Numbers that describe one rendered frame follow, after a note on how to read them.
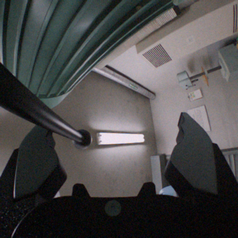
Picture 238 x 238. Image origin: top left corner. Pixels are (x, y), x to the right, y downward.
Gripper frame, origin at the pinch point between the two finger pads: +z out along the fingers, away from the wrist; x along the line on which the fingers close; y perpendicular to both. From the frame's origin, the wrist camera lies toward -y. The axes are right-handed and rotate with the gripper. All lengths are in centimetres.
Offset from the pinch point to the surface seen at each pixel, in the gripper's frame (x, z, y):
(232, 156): 235, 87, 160
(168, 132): 135, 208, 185
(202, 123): 197, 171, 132
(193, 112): 185, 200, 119
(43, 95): -11.1, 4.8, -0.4
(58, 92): -8.9, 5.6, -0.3
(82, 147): -5.7, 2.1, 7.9
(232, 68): 182, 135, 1
